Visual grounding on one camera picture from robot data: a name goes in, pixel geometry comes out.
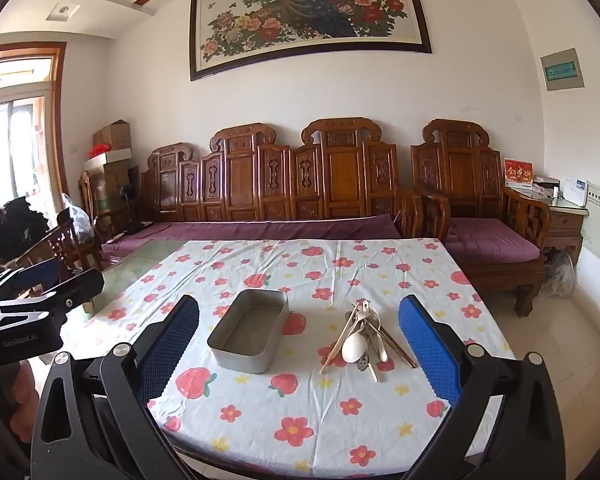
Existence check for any wooden balcony door frame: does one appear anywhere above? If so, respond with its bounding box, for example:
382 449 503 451
0 42 68 211

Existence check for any pile of dark bags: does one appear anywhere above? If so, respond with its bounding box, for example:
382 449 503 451
0 199 48 261

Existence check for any white long-handled spoon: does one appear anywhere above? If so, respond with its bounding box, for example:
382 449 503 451
372 310 390 363

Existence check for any brown cardboard box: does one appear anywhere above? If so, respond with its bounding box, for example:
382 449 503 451
92 120 132 152

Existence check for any white box with red items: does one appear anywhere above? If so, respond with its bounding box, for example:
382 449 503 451
84 144 131 172

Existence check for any person's left hand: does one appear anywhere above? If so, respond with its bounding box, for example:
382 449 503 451
0 360 41 443

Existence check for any large metal ladle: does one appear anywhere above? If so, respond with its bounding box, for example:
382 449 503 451
341 299 381 363

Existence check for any rectangular metal tin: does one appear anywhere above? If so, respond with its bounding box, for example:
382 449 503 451
207 289 289 375

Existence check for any carved wooden armchair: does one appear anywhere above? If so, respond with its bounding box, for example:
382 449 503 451
411 119 552 318

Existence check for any white router box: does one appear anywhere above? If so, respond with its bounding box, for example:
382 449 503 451
562 176 587 207

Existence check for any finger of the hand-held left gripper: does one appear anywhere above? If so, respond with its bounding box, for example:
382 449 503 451
54 269 106 317
0 259 63 295

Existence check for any purple sofa cushion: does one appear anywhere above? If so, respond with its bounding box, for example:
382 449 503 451
102 212 403 261

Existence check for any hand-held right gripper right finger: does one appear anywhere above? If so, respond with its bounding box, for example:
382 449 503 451
397 294 566 480

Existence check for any grey plastic bag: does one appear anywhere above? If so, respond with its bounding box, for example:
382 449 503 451
542 250 577 298

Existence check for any square ceiling light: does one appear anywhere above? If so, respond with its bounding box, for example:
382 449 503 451
47 2 81 22

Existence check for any small metal spoon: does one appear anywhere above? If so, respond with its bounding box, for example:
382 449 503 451
357 316 381 356

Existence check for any wall electrical panel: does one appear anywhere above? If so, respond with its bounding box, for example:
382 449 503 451
540 48 586 92

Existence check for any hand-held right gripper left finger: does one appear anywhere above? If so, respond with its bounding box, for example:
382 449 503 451
30 294 201 480

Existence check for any clear plastic bag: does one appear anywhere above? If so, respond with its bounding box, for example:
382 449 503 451
62 194 95 243

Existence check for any black standing fan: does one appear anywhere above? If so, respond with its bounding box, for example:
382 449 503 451
117 182 141 233

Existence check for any wooden side table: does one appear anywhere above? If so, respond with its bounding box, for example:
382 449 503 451
542 195 588 267

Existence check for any red greeting card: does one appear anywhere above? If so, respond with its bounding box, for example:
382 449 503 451
503 158 533 191

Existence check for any light wooden chopstick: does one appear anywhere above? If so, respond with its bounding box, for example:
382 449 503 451
320 312 358 375

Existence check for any dark brown chopstick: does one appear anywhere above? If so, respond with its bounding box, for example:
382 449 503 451
375 319 418 368

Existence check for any tall cardboard box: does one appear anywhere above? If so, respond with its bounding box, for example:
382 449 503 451
87 162 131 241

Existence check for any floral strawberry tablecloth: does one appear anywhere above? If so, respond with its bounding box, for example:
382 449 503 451
60 239 518 472

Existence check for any wooden dining chair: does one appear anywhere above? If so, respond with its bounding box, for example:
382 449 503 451
15 210 103 293
77 170 106 233

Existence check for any framed peacock painting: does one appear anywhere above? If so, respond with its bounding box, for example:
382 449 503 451
189 0 433 82

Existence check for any purple armchair cushion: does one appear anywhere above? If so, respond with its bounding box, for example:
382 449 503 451
445 217 543 264

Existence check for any carved wooden sofa bench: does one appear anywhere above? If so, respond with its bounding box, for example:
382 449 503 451
139 117 426 241

